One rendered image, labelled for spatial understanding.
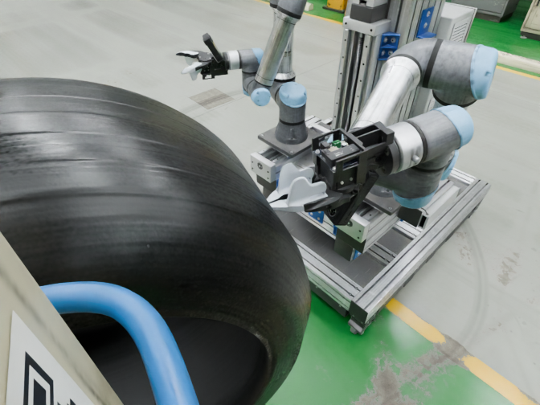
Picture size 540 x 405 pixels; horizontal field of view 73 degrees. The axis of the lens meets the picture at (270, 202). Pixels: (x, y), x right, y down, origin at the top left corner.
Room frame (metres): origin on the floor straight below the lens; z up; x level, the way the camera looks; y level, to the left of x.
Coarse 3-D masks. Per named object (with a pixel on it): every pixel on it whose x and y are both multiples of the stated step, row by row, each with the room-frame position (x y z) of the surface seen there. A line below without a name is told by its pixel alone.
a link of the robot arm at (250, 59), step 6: (252, 48) 1.55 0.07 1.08; (258, 48) 1.56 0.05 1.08; (240, 54) 1.51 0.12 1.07; (246, 54) 1.51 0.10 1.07; (252, 54) 1.52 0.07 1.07; (258, 54) 1.53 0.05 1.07; (240, 60) 1.50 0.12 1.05; (246, 60) 1.50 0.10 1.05; (252, 60) 1.51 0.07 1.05; (258, 60) 1.52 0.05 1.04; (240, 66) 1.50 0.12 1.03; (246, 66) 1.51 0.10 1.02; (252, 66) 1.51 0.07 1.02; (258, 66) 1.53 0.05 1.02
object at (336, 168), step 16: (368, 128) 0.49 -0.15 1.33; (384, 128) 0.48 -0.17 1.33; (320, 144) 0.47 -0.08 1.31; (336, 144) 0.46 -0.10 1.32; (352, 144) 0.45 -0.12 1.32; (368, 144) 0.47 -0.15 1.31; (384, 144) 0.46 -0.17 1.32; (320, 160) 0.46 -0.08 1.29; (336, 160) 0.42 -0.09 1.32; (352, 160) 0.43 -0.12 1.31; (368, 160) 0.46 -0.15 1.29; (384, 160) 0.47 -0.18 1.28; (320, 176) 0.45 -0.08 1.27; (336, 176) 0.41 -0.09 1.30; (352, 176) 0.43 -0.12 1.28; (384, 176) 0.47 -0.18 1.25; (352, 192) 0.43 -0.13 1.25
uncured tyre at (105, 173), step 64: (0, 128) 0.25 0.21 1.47; (64, 128) 0.27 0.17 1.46; (128, 128) 0.30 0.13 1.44; (192, 128) 0.37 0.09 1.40; (0, 192) 0.18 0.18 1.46; (64, 192) 0.19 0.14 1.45; (128, 192) 0.21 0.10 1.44; (192, 192) 0.23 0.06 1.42; (256, 192) 0.32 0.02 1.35; (64, 256) 0.16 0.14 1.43; (128, 256) 0.17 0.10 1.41; (192, 256) 0.19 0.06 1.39; (256, 256) 0.22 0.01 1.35; (64, 320) 0.13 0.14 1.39; (192, 320) 0.39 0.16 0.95; (256, 320) 0.19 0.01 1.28; (128, 384) 0.28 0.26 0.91; (256, 384) 0.20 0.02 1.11
